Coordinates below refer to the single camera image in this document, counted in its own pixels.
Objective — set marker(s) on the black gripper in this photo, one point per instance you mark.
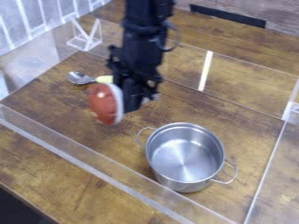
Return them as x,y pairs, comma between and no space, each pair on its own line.
136,75

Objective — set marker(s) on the red and white plush mushroom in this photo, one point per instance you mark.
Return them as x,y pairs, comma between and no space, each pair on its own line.
106,103

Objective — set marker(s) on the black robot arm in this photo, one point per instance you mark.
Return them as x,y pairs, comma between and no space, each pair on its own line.
146,28

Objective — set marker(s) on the silver pot with handles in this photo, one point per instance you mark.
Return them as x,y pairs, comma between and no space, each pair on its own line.
186,156

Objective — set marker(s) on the black wall strip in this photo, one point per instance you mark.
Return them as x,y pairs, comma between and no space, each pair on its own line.
246,20

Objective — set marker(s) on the clear acrylic triangle stand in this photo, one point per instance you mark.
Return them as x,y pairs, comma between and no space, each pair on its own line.
85,41

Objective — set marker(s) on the spoon with yellow handle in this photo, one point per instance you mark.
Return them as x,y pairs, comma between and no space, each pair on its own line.
82,79

